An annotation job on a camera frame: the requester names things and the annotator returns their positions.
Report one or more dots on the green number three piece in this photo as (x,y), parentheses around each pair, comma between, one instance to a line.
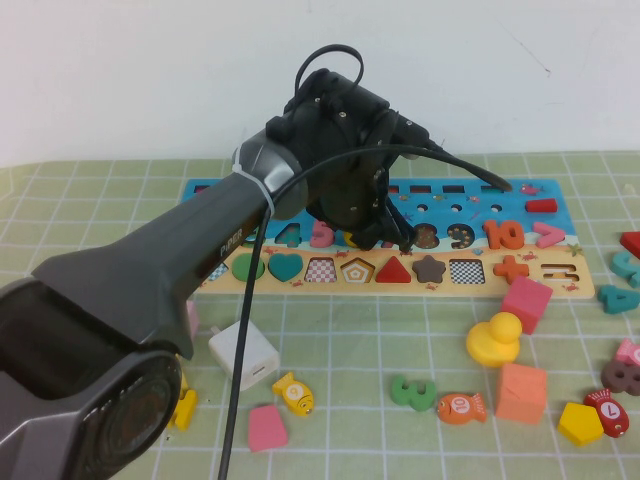
(422,395)

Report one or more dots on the orange fish marked ten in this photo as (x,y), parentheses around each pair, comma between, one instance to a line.
(457,406)

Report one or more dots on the yellow H-shaped piece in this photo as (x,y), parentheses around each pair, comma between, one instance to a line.
(186,410)

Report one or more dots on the brown star piece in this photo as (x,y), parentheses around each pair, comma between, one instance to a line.
(429,269)

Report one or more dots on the yellow number six piece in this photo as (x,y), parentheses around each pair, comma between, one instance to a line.
(351,241)

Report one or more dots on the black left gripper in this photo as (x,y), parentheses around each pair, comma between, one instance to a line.
(350,200)

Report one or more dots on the red number seven piece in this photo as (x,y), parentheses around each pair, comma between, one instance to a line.
(631,244)

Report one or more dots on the pink greater-than sign piece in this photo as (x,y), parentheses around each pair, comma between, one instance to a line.
(555,234)

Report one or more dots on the orange number ten piece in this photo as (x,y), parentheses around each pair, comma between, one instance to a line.
(492,235)

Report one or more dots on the hot pink wooden cube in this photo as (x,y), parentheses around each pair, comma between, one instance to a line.
(527,302)

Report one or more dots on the green circle piece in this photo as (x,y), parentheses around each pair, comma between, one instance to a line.
(242,268)

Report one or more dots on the teal number two piece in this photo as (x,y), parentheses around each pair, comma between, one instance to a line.
(625,267)

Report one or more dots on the pink number five piece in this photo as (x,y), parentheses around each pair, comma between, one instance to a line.
(320,239)

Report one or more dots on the red fish marked seven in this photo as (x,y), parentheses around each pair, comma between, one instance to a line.
(607,412)

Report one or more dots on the yellow rubber duck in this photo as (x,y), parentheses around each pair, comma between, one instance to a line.
(490,345)

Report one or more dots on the green grid tablecloth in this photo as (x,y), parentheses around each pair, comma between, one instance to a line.
(350,350)

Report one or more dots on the white charger block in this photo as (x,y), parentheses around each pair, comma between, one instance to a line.
(225,345)

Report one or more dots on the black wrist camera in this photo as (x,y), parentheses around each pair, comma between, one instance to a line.
(415,135)

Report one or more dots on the pink fish marked five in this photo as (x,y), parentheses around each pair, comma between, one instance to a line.
(629,352)

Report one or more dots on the brown number eight piece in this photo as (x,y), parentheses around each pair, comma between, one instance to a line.
(620,380)

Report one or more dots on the teal heart piece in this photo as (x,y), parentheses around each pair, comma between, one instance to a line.
(286,266)

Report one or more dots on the white zip tie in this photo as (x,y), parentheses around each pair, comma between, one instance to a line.
(250,180)

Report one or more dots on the orange wooden cube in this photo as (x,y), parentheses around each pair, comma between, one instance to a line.
(520,395)

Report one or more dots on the pale pink wooden cube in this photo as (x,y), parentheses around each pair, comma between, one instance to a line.
(194,322)

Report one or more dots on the teal number four piece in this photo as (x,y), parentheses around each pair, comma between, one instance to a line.
(617,300)

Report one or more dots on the yellow fish marked nine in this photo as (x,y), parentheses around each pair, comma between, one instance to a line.
(295,395)

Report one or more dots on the wooden number shape puzzle board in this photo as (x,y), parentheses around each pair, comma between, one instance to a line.
(480,288)

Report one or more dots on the orange plus sign piece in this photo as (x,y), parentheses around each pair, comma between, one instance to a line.
(511,269)

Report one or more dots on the red triangle piece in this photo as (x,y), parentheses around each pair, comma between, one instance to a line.
(394,272)

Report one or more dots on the pink trapezoid block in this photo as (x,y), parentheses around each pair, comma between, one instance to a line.
(267,430)

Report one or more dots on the yellow pentagon block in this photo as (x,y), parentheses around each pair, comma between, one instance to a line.
(580,425)

